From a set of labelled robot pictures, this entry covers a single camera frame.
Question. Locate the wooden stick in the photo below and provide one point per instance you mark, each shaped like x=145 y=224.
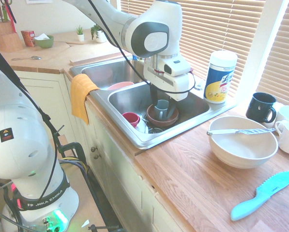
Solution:
x=76 y=42

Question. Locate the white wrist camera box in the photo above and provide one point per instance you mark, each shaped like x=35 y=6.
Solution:
x=179 y=68

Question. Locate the trailing potted plant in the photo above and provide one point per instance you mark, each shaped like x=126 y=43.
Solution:
x=100 y=36

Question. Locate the orange dish cloth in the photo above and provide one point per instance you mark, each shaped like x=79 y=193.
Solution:
x=80 y=96

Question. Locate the metal sink drain strainer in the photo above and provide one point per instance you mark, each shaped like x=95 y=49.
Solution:
x=156 y=130

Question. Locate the metal spoon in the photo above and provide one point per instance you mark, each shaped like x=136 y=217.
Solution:
x=35 y=57

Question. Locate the narrow wooden window blind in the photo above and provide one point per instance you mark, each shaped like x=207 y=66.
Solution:
x=284 y=60

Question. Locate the metal cabinet knob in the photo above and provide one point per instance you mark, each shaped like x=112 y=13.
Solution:
x=96 y=157
x=94 y=149

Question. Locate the wide wooden window blind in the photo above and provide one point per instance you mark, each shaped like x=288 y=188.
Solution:
x=207 y=26

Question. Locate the stainless steel double sink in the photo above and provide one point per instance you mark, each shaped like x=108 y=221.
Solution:
x=125 y=96

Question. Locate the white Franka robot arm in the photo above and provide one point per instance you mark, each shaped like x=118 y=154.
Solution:
x=25 y=145

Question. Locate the large white bowl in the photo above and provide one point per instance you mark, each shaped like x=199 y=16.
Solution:
x=241 y=152

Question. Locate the small upright potted plant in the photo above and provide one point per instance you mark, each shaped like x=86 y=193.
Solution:
x=80 y=36

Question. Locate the Lysol wipes canister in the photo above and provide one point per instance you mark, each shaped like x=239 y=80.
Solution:
x=219 y=79

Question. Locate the red cardboard box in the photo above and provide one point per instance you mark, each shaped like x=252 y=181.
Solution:
x=27 y=38

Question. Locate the white paper in bowl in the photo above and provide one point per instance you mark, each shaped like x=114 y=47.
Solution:
x=40 y=37

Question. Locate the green bowl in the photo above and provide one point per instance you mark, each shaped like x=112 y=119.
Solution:
x=45 y=43

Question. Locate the cream kitchen cabinet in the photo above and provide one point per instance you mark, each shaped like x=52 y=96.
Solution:
x=115 y=174

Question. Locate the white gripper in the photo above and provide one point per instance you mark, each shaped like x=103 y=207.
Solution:
x=180 y=84

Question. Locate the teal plastic knife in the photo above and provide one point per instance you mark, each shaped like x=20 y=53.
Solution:
x=270 y=189

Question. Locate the blue-grey mug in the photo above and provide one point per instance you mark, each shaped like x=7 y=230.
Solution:
x=161 y=108

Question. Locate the wooden knife block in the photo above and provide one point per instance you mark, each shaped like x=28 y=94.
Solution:
x=7 y=38

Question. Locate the black mug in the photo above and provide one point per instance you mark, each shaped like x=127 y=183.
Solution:
x=258 y=107

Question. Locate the black pipe clamp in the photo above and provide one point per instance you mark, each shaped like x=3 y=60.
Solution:
x=74 y=146

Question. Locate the pink bowl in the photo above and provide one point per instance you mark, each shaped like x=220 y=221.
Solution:
x=120 y=85

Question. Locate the red cup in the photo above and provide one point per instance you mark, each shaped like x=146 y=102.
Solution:
x=131 y=118

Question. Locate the brown bowl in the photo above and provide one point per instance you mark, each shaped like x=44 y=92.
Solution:
x=151 y=117

